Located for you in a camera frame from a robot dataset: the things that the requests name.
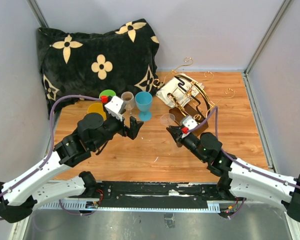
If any green plastic goblet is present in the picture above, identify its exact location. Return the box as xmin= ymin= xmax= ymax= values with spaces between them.
xmin=99 ymin=89 xmax=117 ymax=99

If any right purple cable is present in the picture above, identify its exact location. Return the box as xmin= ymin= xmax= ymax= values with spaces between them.
xmin=187 ymin=105 xmax=300 ymax=195

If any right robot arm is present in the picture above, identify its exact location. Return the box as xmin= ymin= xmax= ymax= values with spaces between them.
xmin=167 ymin=126 xmax=300 ymax=223

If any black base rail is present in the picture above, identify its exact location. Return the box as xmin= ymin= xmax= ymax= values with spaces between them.
xmin=78 ymin=181 xmax=237 ymax=211

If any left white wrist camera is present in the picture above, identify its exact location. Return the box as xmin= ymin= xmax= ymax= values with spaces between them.
xmin=104 ymin=96 xmax=125 ymax=122

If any purple cable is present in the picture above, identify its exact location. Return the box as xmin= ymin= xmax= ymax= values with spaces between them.
xmin=187 ymin=105 xmax=300 ymax=195
xmin=0 ymin=94 xmax=108 ymax=221

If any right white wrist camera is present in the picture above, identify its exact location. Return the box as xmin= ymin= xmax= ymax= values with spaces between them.
xmin=181 ymin=115 xmax=198 ymax=134

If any black floral plush pillow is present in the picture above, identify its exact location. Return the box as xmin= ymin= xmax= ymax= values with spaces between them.
xmin=36 ymin=18 xmax=160 ymax=111

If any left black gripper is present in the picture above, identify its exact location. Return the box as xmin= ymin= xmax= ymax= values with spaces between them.
xmin=92 ymin=109 xmax=144 ymax=151

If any blue plastic goblet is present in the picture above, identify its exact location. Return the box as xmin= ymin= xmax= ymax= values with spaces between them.
xmin=135 ymin=91 xmax=153 ymax=122

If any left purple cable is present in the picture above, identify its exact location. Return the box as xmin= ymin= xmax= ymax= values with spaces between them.
xmin=0 ymin=94 xmax=108 ymax=221

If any yellow plastic goblet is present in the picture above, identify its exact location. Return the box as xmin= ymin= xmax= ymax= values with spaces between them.
xmin=87 ymin=102 xmax=107 ymax=121

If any tall clear champagne flute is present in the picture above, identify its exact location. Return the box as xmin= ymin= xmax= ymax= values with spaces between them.
xmin=160 ymin=113 xmax=175 ymax=129

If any gold and black wine glass rack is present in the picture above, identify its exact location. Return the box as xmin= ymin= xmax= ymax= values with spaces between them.
xmin=153 ymin=57 xmax=235 ymax=135

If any folded cream cloth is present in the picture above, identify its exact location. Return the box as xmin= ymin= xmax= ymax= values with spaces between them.
xmin=156 ymin=73 xmax=205 ymax=108

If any brown tinted clear goblet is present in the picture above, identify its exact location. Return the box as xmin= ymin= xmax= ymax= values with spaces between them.
xmin=121 ymin=91 xmax=136 ymax=115

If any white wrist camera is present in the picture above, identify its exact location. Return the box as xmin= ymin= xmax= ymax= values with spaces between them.
xmin=104 ymin=96 xmax=125 ymax=122
xmin=181 ymin=115 xmax=198 ymax=134

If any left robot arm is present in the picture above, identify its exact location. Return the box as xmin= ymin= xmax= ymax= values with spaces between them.
xmin=0 ymin=113 xmax=144 ymax=223

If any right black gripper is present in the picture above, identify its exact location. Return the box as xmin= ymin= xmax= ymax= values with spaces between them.
xmin=167 ymin=125 xmax=207 ymax=163

